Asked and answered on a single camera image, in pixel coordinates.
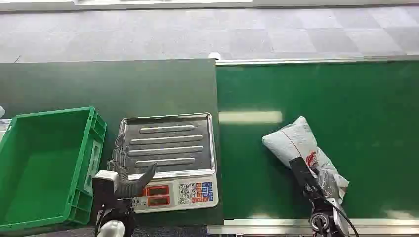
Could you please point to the green conveyor belt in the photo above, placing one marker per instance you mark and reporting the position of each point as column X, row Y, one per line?
column 327, row 98

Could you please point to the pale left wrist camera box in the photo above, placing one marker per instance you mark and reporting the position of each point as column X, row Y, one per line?
column 104, row 186

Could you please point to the clear plastic bag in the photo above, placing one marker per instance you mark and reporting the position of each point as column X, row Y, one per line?
column 4, row 127

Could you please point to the white poly mailer parcel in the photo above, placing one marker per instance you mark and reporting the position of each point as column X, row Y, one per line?
column 294, row 140

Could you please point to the aluminium conveyor side rail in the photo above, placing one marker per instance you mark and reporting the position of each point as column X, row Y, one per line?
column 262, row 226
column 311, row 61

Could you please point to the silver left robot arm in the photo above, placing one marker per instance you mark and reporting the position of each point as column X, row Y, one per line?
column 113, row 225

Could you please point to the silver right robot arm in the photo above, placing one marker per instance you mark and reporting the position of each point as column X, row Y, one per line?
column 324, row 219

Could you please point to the green plastic crate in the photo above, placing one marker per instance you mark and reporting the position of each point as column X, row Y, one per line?
column 42, row 170

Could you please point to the electronic scale with steel pan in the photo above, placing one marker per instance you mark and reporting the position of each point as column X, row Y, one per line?
column 170, row 147

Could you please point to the white conveyor corner cap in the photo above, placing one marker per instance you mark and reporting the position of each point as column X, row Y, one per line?
column 214, row 56

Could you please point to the white label on crate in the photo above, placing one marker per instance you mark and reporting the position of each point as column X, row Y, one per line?
column 92, row 166

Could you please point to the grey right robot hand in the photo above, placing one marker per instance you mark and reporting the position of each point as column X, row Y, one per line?
column 302, row 171

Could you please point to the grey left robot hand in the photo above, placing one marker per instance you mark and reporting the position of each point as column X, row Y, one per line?
column 129, row 189

